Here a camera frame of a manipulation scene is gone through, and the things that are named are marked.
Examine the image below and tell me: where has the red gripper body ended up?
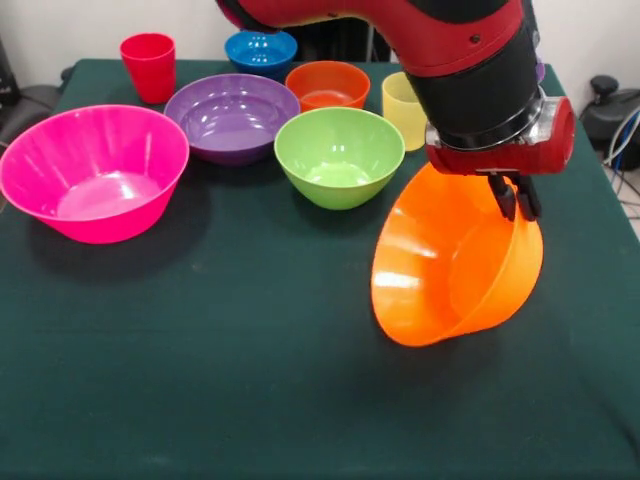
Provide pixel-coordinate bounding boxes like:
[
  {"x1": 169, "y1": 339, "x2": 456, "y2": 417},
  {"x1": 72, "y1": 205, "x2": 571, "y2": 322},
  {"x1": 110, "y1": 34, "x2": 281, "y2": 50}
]
[{"x1": 424, "y1": 96, "x2": 577, "y2": 177}]

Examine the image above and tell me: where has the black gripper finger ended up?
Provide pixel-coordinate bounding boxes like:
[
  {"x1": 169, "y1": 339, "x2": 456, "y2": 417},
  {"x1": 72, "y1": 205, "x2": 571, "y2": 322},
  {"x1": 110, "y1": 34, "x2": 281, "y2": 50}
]
[
  {"x1": 517, "y1": 174, "x2": 543, "y2": 222},
  {"x1": 487, "y1": 173, "x2": 517, "y2": 221}
]

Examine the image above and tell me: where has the large orange plastic bowl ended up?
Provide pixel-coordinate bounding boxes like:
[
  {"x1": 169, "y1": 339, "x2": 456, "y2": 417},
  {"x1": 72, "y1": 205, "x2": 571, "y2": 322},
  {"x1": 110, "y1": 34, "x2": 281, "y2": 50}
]
[{"x1": 370, "y1": 162, "x2": 545, "y2": 348}]

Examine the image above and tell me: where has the yellow plastic cup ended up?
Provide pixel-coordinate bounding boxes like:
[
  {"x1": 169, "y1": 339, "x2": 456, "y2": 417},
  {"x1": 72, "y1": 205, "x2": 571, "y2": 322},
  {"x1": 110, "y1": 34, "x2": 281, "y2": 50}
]
[{"x1": 381, "y1": 71, "x2": 429, "y2": 152}]

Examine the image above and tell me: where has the green plastic bowl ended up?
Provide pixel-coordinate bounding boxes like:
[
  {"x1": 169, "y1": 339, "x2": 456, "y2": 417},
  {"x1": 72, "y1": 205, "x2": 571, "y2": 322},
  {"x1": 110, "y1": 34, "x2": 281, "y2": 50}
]
[{"x1": 273, "y1": 108, "x2": 406, "y2": 210}]

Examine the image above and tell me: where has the small red-orange plastic bowl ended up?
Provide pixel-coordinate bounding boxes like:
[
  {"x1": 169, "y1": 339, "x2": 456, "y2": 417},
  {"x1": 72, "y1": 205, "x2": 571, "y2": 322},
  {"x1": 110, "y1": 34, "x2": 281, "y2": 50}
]
[{"x1": 284, "y1": 60, "x2": 371, "y2": 114}]

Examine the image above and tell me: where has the small blue plastic bowl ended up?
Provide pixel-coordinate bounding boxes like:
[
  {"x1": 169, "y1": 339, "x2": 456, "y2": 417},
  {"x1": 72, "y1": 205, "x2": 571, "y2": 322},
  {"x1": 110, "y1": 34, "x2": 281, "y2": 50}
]
[{"x1": 223, "y1": 30, "x2": 299, "y2": 81}]

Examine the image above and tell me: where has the dark green table cloth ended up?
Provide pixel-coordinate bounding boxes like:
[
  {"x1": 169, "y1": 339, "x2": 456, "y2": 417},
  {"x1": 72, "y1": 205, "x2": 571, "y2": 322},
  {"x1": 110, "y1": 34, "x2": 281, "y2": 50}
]
[{"x1": 0, "y1": 58, "x2": 640, "y2": 480}]

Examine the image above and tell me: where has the red plastic cup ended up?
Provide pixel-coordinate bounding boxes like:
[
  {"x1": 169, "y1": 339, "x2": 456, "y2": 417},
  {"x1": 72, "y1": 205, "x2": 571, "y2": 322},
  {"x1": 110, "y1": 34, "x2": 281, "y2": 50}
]
[{"x1": 119, "y1": 32, "x2": 177, "y2": 105}]

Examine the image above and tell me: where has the large pink plastic bowl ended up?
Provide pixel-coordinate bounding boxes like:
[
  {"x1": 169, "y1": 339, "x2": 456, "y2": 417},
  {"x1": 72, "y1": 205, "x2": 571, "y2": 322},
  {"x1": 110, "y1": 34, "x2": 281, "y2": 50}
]
[{"x1": 0, "y1": 103, "x2": 191, "y2": 245}]

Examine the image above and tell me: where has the tangle of cables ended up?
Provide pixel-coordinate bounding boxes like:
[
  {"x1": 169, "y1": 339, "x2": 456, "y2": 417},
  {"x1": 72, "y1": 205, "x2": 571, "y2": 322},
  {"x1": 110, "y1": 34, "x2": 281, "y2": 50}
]
[{"x1": 602, "y1": 107, "x2": 640, "y2": 221}]

